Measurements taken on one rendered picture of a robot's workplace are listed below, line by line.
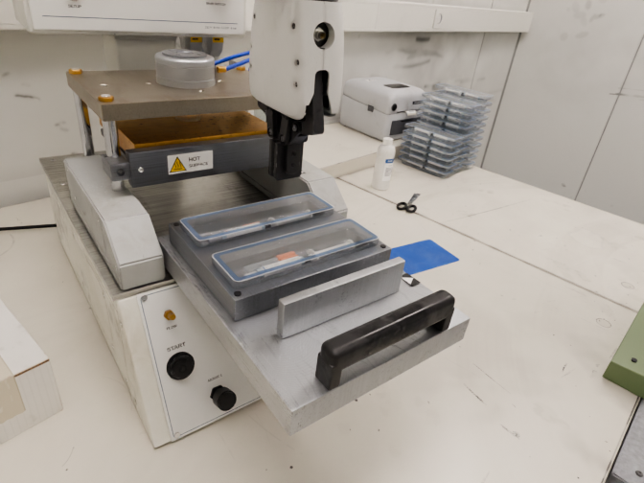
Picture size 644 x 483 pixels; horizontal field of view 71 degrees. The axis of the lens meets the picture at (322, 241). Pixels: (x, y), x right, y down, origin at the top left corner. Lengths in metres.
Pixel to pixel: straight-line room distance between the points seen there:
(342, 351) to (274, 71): 0.25
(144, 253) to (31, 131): 0.71
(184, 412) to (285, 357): 0.24
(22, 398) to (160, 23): 0.55
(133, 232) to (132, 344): 0.13
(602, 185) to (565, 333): 2.09
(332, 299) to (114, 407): 0.36
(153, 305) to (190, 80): 0.30
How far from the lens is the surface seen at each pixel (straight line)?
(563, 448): 0.73
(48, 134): 1.22
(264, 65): 0.45
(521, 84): 3.03
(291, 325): 0.41
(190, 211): 0.72
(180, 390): 0.60
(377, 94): 1.58
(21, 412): 0.67
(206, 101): 0.62
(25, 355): 0.65
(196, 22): 0.83
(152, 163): 0.60
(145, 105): 0.59
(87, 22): 0.79
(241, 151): 0.64
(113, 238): 0.55
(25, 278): 0.95
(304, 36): 0.41
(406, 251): 1.02
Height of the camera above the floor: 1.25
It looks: 30 degrees down
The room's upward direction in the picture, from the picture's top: 7 degrees clockwise
